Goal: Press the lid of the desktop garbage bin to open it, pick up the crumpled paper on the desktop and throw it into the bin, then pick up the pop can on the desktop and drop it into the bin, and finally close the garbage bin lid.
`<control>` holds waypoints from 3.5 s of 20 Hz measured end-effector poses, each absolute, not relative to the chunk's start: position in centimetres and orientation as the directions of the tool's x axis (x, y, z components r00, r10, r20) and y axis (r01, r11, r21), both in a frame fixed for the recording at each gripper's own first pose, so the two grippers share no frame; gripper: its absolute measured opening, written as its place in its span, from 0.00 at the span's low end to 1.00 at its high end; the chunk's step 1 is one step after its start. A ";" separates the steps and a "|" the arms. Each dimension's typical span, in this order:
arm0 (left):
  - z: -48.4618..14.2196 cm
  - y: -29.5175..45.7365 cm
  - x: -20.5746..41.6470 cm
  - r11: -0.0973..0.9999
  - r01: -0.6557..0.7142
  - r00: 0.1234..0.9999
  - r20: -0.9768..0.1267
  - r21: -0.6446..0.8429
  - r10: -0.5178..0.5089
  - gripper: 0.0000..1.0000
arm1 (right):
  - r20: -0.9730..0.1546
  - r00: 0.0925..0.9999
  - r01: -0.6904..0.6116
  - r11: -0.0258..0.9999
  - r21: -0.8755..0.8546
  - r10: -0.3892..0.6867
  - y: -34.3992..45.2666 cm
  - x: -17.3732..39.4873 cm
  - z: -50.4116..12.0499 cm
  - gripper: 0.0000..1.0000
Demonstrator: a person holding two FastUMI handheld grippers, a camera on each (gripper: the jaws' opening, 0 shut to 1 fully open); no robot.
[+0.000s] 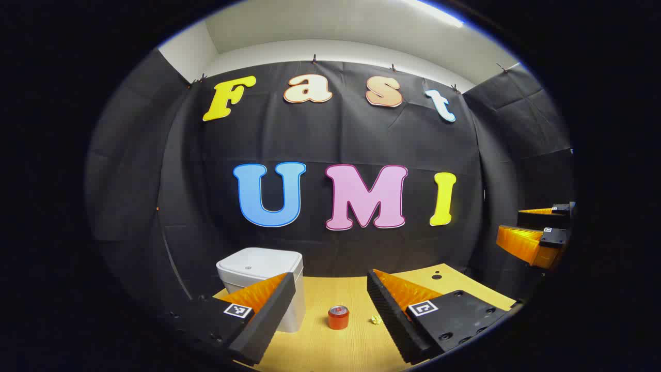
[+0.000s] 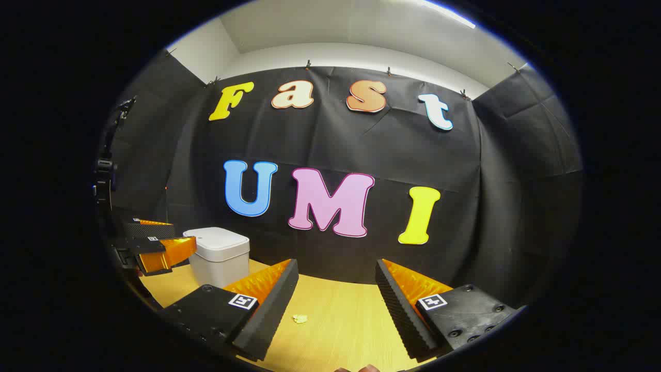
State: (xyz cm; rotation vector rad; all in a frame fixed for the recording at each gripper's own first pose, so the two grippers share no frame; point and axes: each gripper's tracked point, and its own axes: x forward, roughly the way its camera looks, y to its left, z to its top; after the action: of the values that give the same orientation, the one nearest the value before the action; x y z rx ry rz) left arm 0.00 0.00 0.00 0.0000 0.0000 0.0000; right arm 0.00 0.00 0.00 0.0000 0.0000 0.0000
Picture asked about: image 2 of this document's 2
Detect black backdrop cloth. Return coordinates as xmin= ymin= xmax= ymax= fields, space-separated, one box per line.
xmin=101 ymin=49 xmax=584 ymax=311

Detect wooden desktop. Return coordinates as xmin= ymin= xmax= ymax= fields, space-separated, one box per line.
xmin=137 ymin=258 xmax=439 ymax=372

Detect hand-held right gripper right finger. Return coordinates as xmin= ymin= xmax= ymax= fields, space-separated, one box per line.
xmin=375 ymin=258 xmax=518 ymax=362

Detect white desktop garbage bin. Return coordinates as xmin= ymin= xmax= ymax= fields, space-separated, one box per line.
xmin=183 ymin=227 xmax=251 ymax=289

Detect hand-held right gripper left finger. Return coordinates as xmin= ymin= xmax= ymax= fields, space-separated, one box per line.
xmin=161 ymin=258 xmax=300 ymax=362

